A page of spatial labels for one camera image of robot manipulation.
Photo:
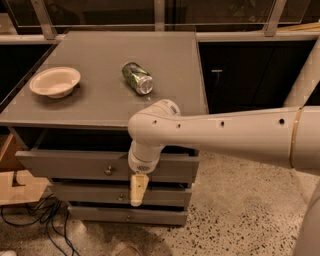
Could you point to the green soda can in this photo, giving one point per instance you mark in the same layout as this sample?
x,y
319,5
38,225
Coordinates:
x,y
137,78

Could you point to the white paper bowl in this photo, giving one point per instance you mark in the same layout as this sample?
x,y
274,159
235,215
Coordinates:
x,y
55,82

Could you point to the grey bottom drawer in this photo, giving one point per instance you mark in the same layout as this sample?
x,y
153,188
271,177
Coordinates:
x,y
123,215

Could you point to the grey middle drawer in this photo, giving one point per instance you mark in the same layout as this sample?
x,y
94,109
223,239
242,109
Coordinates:
x,y
119,194

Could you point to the white object floor corner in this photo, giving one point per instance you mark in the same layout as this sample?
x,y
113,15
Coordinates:
x,y
8,253

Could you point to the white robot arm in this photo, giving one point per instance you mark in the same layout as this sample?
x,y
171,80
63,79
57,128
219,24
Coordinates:
x,y
288,137

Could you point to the grey drawer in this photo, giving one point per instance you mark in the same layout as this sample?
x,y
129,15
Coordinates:
x,y
123,215
119,194
92,165

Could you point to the grey drawer cabinet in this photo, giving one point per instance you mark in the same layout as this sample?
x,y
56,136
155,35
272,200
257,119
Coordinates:
x,y
94,116

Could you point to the metal window railing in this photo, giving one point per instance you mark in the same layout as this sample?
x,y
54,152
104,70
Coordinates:
x,y
46,21

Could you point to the wooden board piece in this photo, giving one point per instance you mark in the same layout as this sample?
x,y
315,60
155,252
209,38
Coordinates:
x,y
17,184

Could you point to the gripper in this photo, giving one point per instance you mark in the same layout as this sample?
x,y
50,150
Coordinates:
x,y
141,165

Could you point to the grey top drawer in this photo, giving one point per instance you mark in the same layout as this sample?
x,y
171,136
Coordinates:
x,y
92,165

